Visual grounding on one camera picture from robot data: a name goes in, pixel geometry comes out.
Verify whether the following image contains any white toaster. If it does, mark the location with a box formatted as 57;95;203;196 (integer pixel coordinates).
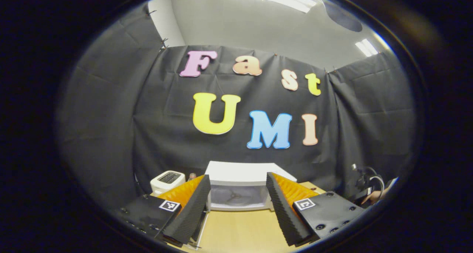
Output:
150;171;186;195

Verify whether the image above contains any white microwave oven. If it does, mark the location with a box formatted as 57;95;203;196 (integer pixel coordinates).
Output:
188;161;298;250

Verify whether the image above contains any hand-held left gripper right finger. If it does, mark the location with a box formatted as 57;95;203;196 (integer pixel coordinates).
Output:
265;172;366;247

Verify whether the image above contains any small ceiling light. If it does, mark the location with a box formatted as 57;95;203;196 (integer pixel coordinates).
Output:
355;38;378;57

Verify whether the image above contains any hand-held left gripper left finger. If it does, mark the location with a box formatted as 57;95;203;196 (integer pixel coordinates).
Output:
118;174;212;247

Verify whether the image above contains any grey cable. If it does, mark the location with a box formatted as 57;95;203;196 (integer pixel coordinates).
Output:
364;167;385;194

